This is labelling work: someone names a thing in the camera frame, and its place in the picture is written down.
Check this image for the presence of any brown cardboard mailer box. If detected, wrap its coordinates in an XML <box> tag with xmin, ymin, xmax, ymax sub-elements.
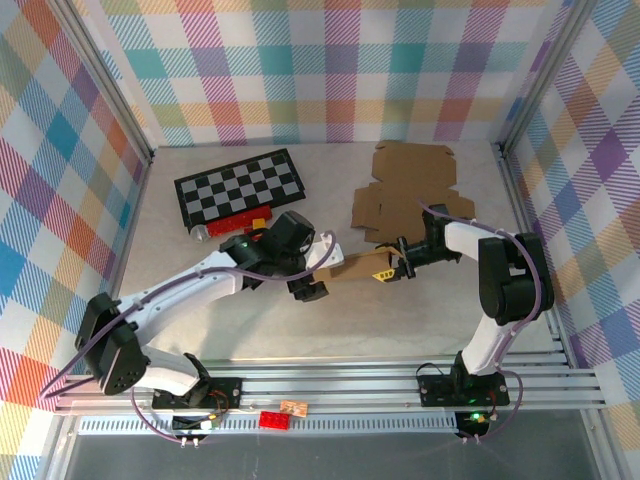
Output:
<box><xmin>351</xmin><ymin>141</ymin><xmax>475</xmax><ymax>245</ymax></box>
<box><xmin>313</xmin><ymin>249</ymin><xmax>396</xmax><ymax>286</ymax></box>

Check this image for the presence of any long red toy brick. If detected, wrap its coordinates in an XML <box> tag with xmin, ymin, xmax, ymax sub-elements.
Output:
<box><xmin>206</xmin><ymin>204</ymin><xmax>275</xmax><ymax>238</ymax></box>

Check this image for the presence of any black and grey checkerboard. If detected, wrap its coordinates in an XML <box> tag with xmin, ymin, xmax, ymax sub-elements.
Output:
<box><xmin>173</xmin><ymin>148</ymin><xmax>307</xmax><ymax>231</ymax></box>

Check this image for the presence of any red studded toy brick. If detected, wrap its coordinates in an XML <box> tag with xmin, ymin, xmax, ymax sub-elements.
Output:
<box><xmin>258</xmin><ymin>409</ymin><xmax>292</xmax><ymax>431</ymax></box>

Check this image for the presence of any small controller board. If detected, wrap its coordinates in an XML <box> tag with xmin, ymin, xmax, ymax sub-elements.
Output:
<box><xmin>455</xmin><ymin>409</ymin><xmax>490</xmax><ymax>429</ymax></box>
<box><xmin>171</xmin><ymin>412</ymin><xmax>225</xmax><ymax>434</ymax></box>

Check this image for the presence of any purple cable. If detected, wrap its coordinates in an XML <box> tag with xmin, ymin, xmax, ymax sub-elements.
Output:
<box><xmin>418</xmin><ymin>199</ymin><xmax>545</xmax><ymax>446</ymax></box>
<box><xmin>39</xmin><ymin>228</ymin><xmax>339</xmax><ymax>446</ymax></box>

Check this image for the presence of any wide aluminium frame rail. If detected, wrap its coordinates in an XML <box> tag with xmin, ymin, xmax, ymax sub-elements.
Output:
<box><xmin>54</xmin><ymin>352</ymin><xmax>609</xmax><ymax>416</ymax></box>

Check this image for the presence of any narrow aluminium side rail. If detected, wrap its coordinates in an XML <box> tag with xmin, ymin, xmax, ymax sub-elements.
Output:
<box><xmin>497</xmin><ymin>142</ymin><xmax>574</xmax><ymax>364</ymax></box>

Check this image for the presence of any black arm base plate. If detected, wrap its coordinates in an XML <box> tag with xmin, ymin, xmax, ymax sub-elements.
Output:
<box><xmin>151</xmin><ymin>375</ymin><xmax>244</xmax><ymax>410</ymax></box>
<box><xmin>417</xmin><ymin>372</ymin><xmax>511</xmax><ymax>407</ymax></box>

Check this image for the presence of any white slotted cable duct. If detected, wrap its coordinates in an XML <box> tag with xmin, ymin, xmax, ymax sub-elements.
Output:
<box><xmin>77</xmin><ymin>417</ymin><xmax>459</xmax><ymax>436</ymax></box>

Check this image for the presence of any aluminium frame post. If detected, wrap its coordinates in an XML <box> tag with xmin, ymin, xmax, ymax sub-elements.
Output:
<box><xmin>494</xmin><ymin>0</ymin><xmax>604</xmax><ymax>156</ymax></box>
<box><xmin>47</xmin><ymin>0</ymin><xmax>156</xmax><ymax>164</ymax></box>

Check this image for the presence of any aluminium frame bar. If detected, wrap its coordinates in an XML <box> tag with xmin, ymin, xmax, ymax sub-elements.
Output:
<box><xmin>37</xmin><ymin>414</ymin><xmax>81</xmax><ymax>480</ymax></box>
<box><xmin>582</xmin><ymin>409</ymin><xmax>626</xmax><ymax>480</ymax></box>

